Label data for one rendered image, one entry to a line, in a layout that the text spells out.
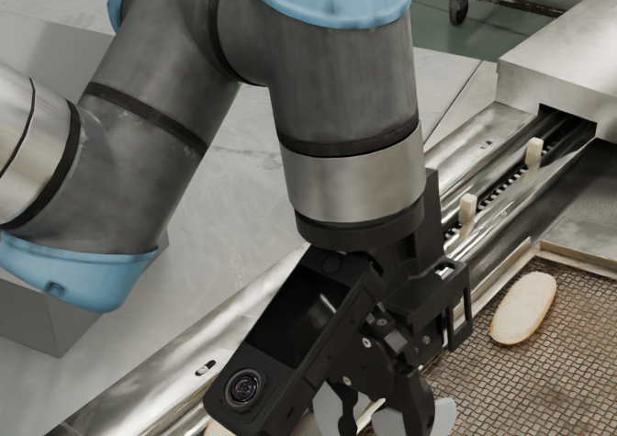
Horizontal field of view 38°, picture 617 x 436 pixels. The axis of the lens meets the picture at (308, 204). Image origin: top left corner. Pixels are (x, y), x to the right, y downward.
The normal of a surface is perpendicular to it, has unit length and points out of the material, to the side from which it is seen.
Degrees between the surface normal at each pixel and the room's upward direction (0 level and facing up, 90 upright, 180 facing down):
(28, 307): 90
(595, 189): 0
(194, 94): 68
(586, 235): 10
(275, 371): 29
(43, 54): 40
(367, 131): 82
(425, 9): 0
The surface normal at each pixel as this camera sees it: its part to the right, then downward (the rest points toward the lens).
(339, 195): -0.26, 0.50
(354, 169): 0.04, 0.48
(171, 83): 0.25, 0.00
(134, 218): 0.69, 0.26
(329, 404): -0.66, 0.44
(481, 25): -0.01, -0.81
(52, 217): 0.36, 0.59
